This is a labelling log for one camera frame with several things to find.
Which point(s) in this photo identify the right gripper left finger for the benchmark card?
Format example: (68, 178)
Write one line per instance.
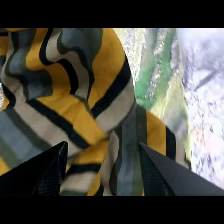
(40, 173)

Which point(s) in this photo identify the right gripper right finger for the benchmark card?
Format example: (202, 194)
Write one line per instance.
(173, 180)

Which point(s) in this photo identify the yellow grey striped shirt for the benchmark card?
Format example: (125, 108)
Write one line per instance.
(73, 110)

